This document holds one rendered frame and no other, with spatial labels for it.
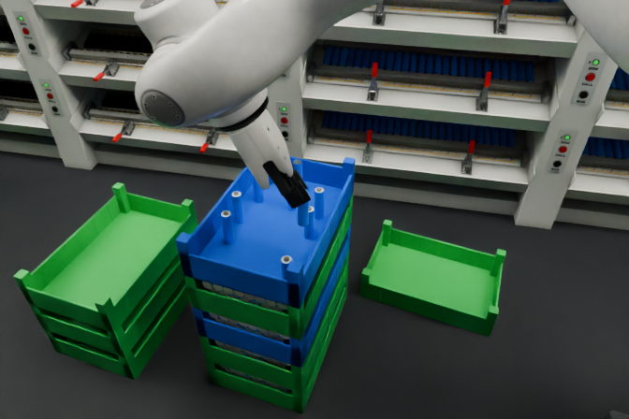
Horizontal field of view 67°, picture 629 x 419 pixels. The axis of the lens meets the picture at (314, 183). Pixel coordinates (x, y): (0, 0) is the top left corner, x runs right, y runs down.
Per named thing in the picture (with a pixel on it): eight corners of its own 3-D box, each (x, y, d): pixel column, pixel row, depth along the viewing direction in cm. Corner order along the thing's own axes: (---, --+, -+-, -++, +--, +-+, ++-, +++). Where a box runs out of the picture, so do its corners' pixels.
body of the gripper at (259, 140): (210, 98, 65) (251, 156, 72) (212, 137, 57) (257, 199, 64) (258, 72, 64) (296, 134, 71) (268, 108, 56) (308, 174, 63)
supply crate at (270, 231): (300, 310, 72) (299, 273, 67) (182, 275, 77) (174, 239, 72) (354, 191, 94) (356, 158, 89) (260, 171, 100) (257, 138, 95)
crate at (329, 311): (302, 393, 87) (301, 368, 82) (204, 359, 92) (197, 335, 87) (348, 273, 109) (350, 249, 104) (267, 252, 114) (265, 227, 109)
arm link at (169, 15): (244, 108, 54) (265, 61, 60) (174, 1, 46) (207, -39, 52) (186, 122, 57) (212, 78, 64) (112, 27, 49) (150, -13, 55)
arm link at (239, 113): (198, 89, 63) (211, 106, 65) (198, 122, 56) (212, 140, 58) (255, 59, 62) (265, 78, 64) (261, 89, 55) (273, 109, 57)
